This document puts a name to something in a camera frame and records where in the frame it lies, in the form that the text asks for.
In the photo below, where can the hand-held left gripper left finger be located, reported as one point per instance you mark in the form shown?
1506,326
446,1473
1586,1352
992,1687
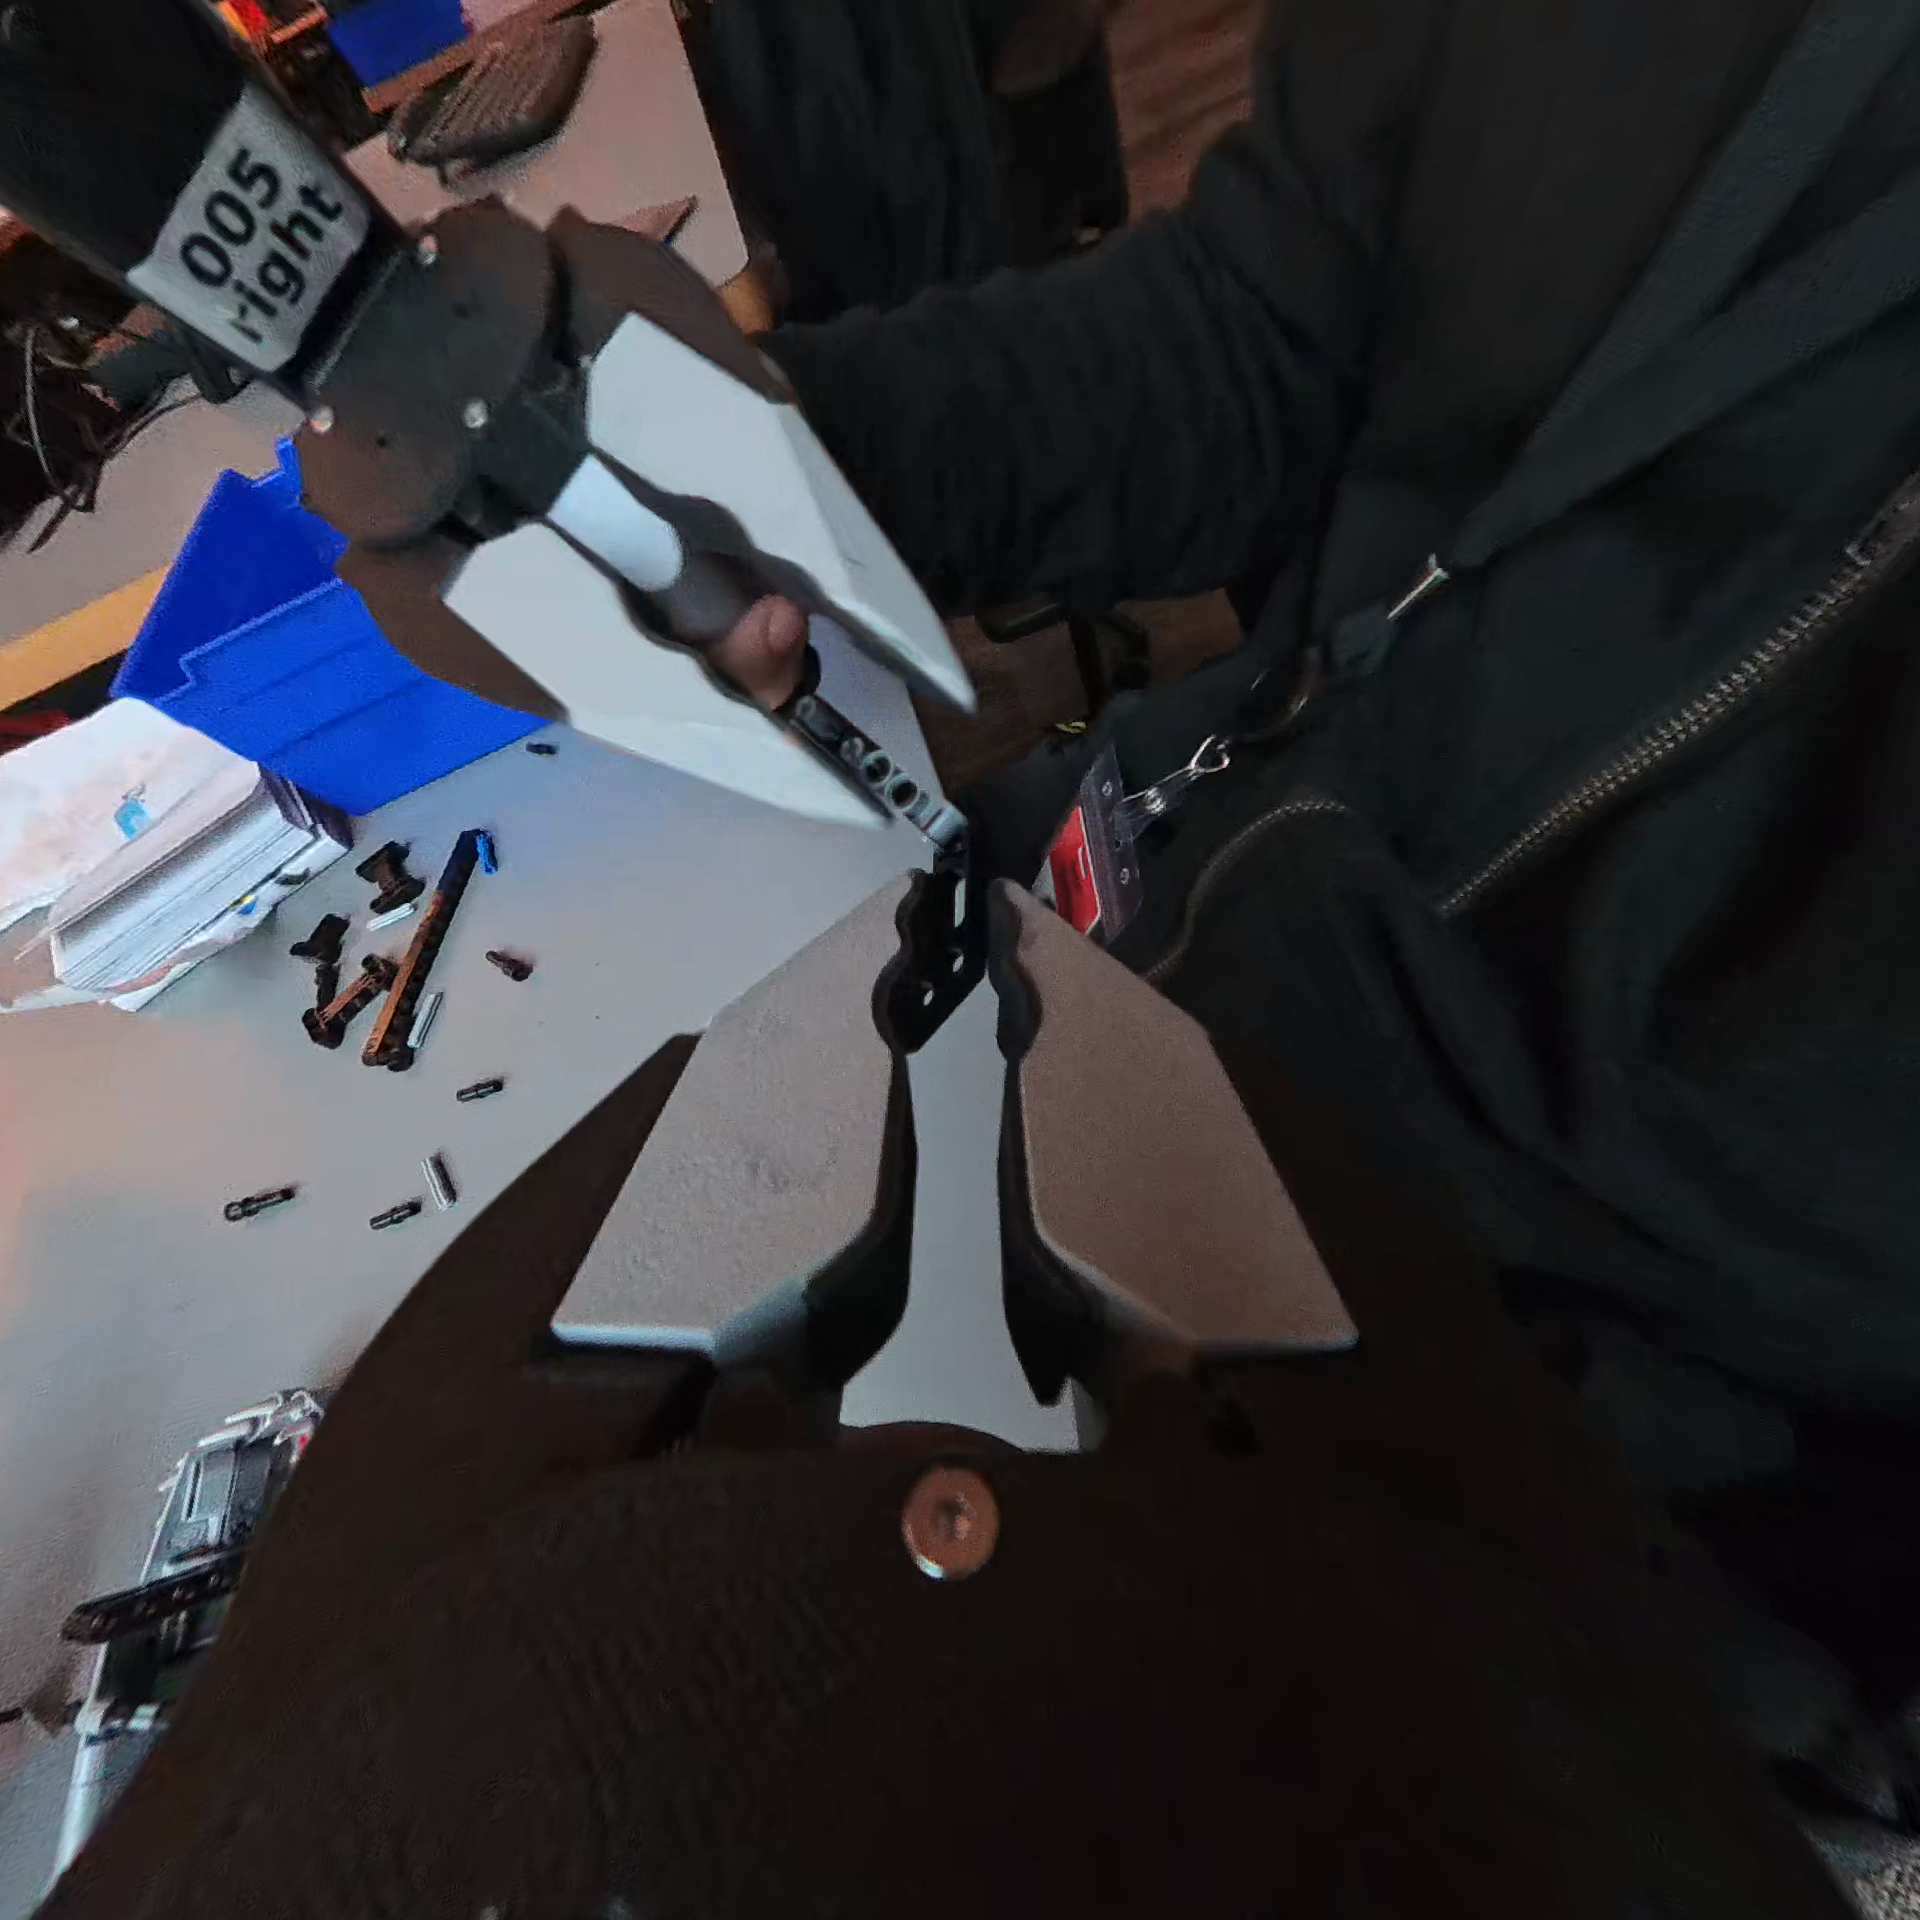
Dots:
751,1170

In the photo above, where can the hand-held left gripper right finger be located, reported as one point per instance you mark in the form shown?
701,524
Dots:
1154,1170

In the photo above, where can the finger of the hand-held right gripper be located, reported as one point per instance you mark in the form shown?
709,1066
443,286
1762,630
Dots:
660,691
751,451

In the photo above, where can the black lego beam with holes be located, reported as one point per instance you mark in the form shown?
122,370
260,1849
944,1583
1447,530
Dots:
885,773

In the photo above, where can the black lego connector piece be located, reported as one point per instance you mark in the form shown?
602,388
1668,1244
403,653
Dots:
939,961

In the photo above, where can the person's right forearm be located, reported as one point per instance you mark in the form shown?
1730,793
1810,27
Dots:
1081,404

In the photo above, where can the scattered small lego pins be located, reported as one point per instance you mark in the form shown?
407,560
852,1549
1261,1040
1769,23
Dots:
439,1180

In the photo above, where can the long black lego beam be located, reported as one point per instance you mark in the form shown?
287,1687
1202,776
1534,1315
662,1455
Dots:
429,961

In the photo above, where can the small black lego joint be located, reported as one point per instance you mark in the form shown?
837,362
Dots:
320,942

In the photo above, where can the short black lego beam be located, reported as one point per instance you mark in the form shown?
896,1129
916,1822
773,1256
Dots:
348,1002

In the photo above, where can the black angled lego beam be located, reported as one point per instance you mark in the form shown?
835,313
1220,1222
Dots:
150,1603

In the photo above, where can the person's right hand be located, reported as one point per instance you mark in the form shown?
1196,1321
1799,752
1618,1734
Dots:
764,648

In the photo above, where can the black keyboard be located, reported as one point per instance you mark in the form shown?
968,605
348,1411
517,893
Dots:
495,90

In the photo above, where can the red white badge holder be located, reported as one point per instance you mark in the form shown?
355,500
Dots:
1088,862

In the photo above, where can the blue plastic bin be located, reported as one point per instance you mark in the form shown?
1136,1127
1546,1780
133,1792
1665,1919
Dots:
284,661

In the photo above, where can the black white piece right edge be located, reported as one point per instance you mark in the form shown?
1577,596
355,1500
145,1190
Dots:
387,879

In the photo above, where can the blue box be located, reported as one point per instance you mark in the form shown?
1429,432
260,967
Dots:
399,30

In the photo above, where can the dark cloth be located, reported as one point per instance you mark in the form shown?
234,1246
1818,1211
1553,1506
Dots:
901,134

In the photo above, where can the white instruction booklet stack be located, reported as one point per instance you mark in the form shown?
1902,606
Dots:
194,884

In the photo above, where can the white plastic bag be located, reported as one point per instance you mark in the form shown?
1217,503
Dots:
90,794

